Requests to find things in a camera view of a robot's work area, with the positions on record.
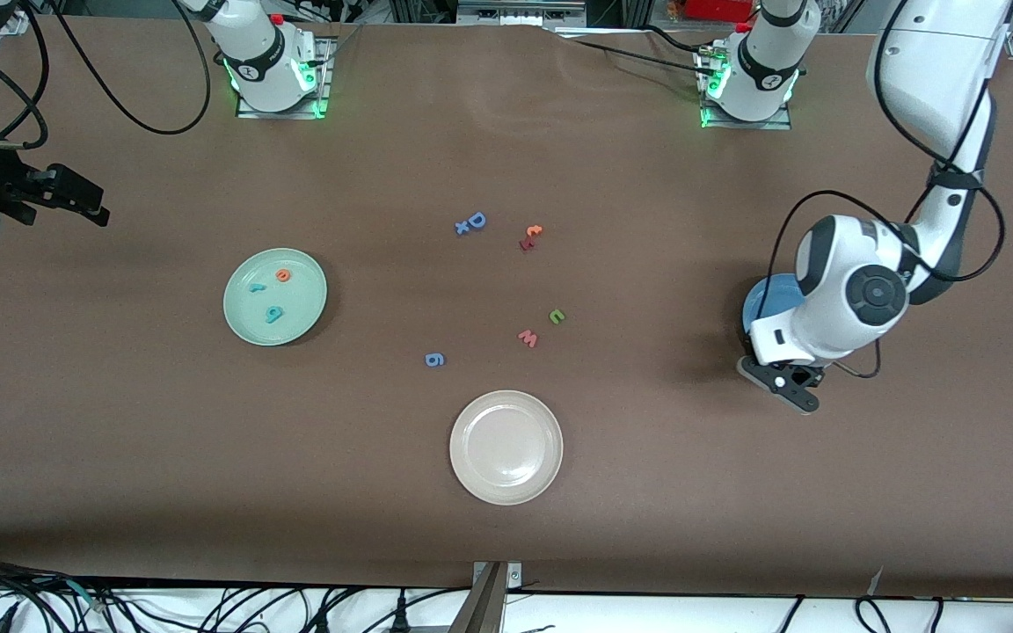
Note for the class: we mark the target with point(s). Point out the teal foam digit nine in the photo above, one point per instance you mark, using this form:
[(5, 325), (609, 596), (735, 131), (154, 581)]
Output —
[(273, 313)]

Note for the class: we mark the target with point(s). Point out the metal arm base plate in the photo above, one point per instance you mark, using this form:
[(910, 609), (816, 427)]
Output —
[(282, 114), (748, 125)]

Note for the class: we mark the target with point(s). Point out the pink foam letter w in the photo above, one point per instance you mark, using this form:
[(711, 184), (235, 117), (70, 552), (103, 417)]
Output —
[(528, 338)]

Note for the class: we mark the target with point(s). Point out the beige plate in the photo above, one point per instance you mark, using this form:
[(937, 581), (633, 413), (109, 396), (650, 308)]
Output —
[(506, 448)]

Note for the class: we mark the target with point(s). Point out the metal clamp bracket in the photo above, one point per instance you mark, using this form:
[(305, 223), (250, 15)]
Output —
[(484, 607)]

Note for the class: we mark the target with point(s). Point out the aluminium frame profile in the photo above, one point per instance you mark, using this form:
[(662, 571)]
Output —
[(423, 9)]

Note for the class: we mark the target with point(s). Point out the pale green plate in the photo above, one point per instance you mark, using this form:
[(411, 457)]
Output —
[(295, 308)]

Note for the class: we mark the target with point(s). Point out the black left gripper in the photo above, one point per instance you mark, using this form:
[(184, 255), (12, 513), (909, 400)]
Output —
[(800, 375)]

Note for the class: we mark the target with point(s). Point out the table cover sheet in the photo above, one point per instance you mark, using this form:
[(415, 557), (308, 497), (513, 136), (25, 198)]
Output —
[(120, 440)]

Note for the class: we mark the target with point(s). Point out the grey metal box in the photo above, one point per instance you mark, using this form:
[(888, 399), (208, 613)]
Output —
[(520, 10)]

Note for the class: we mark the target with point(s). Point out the blue plate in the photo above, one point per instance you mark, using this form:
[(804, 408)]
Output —
[(775, 294)]

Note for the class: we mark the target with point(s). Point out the red box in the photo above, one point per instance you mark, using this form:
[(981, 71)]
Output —
[(717, 9)]

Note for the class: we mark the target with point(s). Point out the blue foam letter D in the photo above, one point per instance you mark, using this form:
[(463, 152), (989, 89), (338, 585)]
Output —
[(477, 220)]

